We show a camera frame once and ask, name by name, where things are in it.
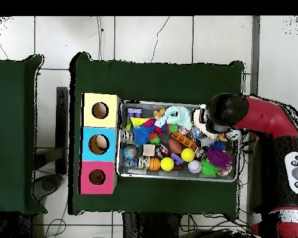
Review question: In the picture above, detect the mint knitted cloth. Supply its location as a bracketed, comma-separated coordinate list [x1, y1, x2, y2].
[154, 105, 192, 130]

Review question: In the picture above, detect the shallow metal mesh bin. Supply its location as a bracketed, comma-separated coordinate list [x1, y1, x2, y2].
[116, 100, 242, 183]

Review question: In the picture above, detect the orange building block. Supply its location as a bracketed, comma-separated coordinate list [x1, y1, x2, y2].
[171, 131, 197, 151]

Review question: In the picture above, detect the brown mini football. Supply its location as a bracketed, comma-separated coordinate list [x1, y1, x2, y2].
[168, 137, 183, 154]

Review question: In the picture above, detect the yellow ball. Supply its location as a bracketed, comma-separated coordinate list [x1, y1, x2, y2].
[160, 156, 175, 172]
[181, 148, 196, 162]

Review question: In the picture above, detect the purple spiky monster toy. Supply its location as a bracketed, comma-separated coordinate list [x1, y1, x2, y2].
[205, 146, 233, 170]

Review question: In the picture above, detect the white mini baseball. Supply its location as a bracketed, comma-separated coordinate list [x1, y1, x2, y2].
[187, 159, 202, 174]

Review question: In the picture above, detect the dark green table cloth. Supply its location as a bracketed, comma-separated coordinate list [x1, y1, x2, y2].
[68, 52, 245, 220]

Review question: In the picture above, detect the yellow cheese wedge toy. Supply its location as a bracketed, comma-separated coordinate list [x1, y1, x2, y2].
[130, 117, 150, 127]

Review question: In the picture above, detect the blue spiky rubber ball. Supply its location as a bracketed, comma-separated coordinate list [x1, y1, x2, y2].
[131, 125, 152, 147]

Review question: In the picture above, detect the orange mini basketball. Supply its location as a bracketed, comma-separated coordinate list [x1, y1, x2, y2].
[148, 157, 161, 172]

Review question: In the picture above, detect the green cloth side table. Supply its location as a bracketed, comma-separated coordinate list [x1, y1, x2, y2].
[0, 55, 48, 214]

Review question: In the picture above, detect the black power cable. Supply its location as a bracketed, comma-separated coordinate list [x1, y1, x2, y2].
[239, 128, 259, 156]

